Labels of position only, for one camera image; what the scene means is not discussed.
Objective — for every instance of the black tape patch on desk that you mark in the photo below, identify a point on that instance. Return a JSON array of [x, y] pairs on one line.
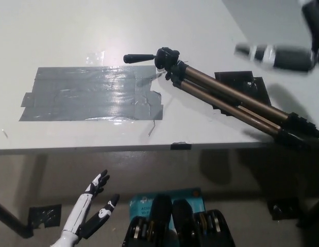
[[259, 86]]

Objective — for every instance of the black robot torso blocks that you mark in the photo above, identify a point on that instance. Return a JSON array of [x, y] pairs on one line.
[[161, 221]]

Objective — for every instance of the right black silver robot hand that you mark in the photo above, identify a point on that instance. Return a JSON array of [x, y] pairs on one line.
[[290, 57]]

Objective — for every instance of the small black tape strip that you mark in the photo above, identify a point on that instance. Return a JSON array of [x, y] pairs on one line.
[[180, 146]]

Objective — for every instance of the teal cardboard router box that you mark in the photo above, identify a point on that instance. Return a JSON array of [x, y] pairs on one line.
[[185, 198]]

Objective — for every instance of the bronze and black camera tripod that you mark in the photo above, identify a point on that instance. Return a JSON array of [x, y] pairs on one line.
[[226, 95]]

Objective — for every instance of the black floor tape patch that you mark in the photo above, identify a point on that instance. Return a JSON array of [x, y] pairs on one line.
[[44, 214], [283, 208]]

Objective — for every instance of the grey duct tape patch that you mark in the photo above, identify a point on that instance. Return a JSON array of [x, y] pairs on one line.
[[92, 95]]

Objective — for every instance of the clear shiny tape patch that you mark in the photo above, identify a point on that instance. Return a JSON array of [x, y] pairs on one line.
[[96, 57]]

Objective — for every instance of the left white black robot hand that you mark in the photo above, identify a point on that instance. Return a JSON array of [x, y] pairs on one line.
[[82, 208]]

